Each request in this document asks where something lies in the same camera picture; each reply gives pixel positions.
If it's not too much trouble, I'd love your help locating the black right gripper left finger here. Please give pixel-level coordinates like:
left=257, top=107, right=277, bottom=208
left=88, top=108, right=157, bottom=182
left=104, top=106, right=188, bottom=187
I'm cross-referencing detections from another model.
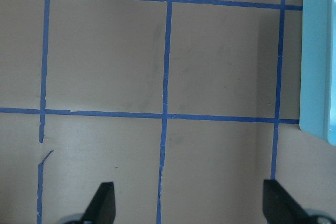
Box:
left=82, top=182, right=116, bottom=224

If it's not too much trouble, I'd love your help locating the teal plastic bin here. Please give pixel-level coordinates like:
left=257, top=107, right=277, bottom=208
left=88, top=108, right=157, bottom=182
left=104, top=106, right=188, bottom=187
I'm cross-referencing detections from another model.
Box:
left=299, top=0, right=335, bottom=145

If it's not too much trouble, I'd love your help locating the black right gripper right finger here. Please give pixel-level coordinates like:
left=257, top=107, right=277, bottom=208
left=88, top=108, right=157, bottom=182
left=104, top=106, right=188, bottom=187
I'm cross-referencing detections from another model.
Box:
left=262, top=179, right=311, bottom=224

